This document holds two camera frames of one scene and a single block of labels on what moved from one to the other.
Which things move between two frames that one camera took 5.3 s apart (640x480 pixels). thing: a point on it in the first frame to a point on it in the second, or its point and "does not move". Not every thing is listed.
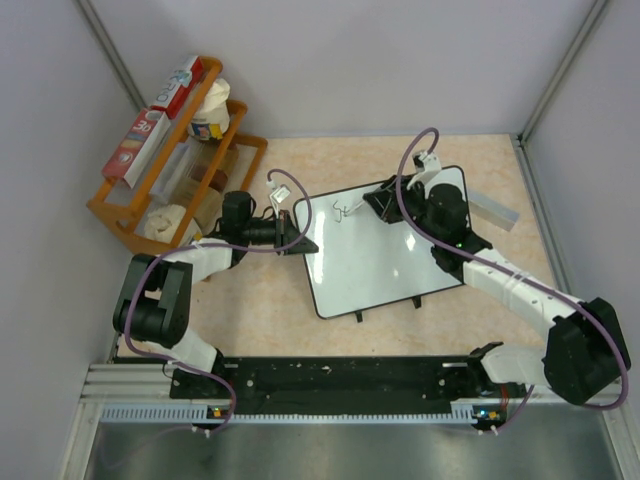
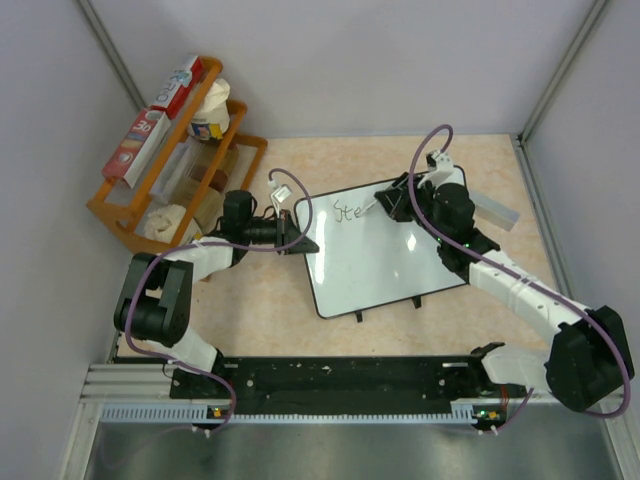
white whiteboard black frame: (365, 263) does not move
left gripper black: (285, 230) does not move
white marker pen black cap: (355, 208) to (365, 209)
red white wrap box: (133, 153) does not move
